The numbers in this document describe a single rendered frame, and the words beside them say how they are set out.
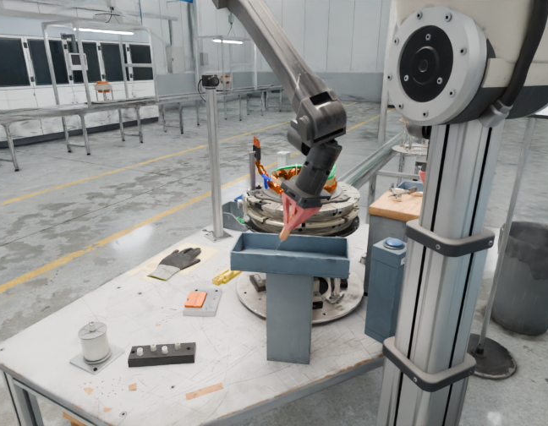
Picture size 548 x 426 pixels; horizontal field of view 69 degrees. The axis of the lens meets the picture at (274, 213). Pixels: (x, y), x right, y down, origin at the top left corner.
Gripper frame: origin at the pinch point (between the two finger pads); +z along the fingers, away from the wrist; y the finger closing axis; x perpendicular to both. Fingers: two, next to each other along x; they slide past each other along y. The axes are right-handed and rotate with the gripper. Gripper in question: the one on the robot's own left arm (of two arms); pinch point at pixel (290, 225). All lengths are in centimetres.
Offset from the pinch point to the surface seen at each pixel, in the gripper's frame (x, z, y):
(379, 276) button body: 16.1, 6.4, -20.2
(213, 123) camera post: -65, 4, -29
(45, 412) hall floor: -68, 145, 7
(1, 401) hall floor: -88, 154, 18
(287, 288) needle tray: 6.6, 12.0, 0.9
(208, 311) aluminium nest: -13.3, 38.0, -2.2
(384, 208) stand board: 3.5, -3.8, -34.8
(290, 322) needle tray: 10.0, 19.7, -1.3
